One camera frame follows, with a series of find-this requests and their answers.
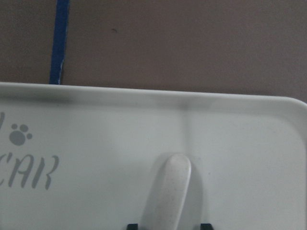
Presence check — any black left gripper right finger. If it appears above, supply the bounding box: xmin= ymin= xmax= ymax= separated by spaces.
xmin=200 ymin=223 xmax=213 ymax=230

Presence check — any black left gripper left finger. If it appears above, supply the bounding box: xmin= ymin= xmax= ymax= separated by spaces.
xmin=126 ymin=223 xmax=139 ymax=230

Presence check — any white plastic spoon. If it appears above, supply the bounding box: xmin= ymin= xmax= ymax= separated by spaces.
xmin=140 ymin=153 xmax=191 ymax=230

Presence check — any white bear serving tray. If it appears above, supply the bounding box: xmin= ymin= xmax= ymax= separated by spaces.
xmin=0 ymin=83 xmax=307 ymax=230

